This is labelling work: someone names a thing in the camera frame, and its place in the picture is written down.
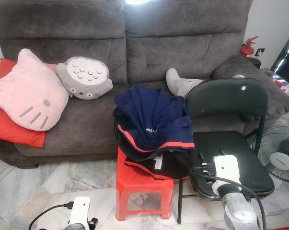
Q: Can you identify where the black standing fan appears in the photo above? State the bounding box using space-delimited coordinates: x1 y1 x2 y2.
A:
257 126 289 184

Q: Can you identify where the pink cat face cushion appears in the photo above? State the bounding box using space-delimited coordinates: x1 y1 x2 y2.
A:
0 48 70 132

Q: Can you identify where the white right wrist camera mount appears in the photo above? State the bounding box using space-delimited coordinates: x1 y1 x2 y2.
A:
212 154 243 197

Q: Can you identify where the grey owl face cushion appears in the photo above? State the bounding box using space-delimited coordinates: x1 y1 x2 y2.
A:
57 57 114 100

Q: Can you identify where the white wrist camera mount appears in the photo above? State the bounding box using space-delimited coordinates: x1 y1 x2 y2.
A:
212 154 243 197
70 196 91 227

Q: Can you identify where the red fire extinguisher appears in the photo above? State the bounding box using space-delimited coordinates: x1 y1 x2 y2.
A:
239 36 259 57

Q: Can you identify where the red square cushion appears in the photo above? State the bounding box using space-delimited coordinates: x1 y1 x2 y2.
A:
0 57 46 148

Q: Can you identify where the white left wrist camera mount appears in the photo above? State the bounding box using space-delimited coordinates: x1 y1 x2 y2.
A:
70 196 91 227

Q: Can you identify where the red plastic stool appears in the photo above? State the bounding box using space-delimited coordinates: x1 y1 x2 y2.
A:
116 146 176 222

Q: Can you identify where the grey plush toy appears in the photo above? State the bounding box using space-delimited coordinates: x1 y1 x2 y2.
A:
166 68 245 96

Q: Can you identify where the black folding chair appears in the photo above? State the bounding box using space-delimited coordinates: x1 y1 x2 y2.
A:
177 78 275 224

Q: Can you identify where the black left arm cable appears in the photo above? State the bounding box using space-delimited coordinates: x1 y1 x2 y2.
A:
28 202 77 230

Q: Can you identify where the black garment with red stripe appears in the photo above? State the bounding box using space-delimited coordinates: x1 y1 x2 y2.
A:
113 108 193 180

